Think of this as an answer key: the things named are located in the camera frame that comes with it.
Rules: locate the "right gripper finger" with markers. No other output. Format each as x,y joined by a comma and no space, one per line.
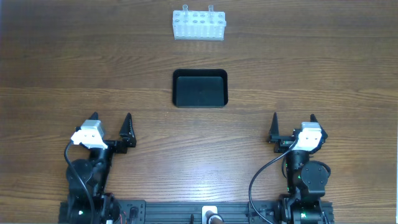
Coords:
274,132
313,119

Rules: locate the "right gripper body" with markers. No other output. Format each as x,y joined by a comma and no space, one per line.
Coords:
284,143

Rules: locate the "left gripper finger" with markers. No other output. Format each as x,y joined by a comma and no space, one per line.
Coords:
129,133
94,117

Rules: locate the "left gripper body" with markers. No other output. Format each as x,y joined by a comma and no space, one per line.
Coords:
118,147

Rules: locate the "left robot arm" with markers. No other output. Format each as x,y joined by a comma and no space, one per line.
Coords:
93,174

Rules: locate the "black tray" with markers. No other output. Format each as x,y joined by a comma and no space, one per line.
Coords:
200,90

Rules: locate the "white test tube rack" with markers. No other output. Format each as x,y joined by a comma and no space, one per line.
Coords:
199,31

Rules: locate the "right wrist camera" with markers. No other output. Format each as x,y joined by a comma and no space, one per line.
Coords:
308,137

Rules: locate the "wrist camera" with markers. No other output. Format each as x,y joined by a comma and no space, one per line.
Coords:
90,135
308,137

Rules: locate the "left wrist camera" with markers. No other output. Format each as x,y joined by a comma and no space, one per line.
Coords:
90,135

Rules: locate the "mounting rail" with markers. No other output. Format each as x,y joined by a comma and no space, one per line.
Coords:
174,212

